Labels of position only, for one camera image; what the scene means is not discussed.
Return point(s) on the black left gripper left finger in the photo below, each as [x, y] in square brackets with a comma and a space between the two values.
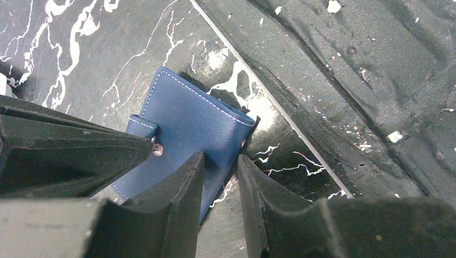
[162, 221]

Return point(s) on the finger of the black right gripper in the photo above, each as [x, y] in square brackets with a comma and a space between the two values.
[49, 154]

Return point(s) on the navy blue card holder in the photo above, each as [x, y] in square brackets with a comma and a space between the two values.
[180, 119]

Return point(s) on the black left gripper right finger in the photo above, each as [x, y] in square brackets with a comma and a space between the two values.
[280, 223]

